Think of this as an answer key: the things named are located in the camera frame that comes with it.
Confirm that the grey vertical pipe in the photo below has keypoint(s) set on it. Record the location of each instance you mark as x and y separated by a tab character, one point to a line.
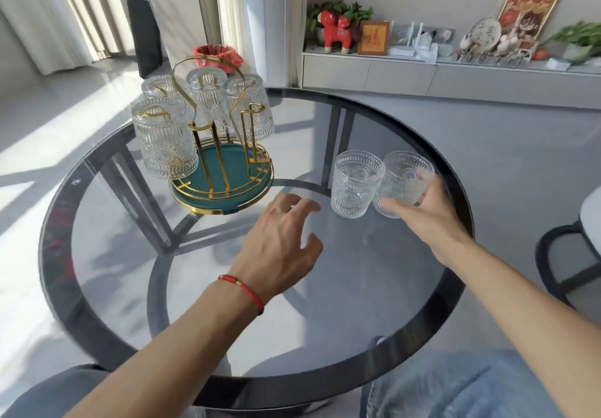
206	0

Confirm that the trash bin with red bag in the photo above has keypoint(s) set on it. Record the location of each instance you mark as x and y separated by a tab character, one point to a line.
218	54

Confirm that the cluster of small figurines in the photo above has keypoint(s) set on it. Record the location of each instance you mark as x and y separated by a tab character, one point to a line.
493	56

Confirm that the person's right forearm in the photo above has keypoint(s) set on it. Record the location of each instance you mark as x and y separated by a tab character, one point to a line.
526	314

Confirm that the small pale blue box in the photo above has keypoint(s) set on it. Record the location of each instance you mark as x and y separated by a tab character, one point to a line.
558	64

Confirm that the small wooden framed picture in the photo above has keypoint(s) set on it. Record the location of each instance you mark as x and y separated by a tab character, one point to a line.
374	37

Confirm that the person's left hand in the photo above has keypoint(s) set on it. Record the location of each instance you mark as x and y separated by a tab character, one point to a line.
277	253

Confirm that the person's left forearm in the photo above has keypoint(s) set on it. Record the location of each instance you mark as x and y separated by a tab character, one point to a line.
164	366

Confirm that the round black glass table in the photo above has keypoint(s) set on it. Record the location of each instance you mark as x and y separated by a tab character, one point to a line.
51	253

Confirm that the gold and green cup rack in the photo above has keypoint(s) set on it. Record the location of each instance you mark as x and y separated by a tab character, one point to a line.
230	173

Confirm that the black marble slab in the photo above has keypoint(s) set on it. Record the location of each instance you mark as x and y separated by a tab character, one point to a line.
145	42

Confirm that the person's left leg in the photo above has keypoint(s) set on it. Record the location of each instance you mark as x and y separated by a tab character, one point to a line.
51	394

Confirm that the white sheer curtain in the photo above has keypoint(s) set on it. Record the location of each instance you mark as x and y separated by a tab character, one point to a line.
37	9

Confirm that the beige curtain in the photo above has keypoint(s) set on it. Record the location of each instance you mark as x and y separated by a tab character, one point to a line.
103	9

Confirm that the small orange fruit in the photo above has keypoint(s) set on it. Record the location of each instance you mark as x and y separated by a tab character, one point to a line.
540	55

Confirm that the leafy green plant bowl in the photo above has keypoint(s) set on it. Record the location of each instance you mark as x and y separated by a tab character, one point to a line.
577	35

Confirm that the person's right hand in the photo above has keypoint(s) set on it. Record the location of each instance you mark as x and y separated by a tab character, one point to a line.
436	225

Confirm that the green potted plant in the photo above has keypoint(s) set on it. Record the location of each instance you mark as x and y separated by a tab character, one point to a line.
357	9

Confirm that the crumpled white tissue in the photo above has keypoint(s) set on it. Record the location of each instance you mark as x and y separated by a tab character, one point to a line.
427	49

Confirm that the white standing air conditioner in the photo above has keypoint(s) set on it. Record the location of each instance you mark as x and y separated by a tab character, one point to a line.
274	33

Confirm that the round white decorative plate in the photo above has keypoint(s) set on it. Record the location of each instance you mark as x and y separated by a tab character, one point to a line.
486	33

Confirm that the white router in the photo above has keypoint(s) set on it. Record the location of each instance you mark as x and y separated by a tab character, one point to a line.
401	50

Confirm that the red horse figurine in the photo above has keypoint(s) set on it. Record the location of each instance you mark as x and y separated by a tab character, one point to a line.
338	30

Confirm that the grey wall socket panel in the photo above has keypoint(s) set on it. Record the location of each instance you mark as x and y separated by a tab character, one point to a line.
446	33

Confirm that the black chair with white seat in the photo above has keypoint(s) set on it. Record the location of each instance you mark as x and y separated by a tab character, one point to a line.
592	216

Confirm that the gold framed picture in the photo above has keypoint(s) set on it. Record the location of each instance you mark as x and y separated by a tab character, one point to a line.
530	4

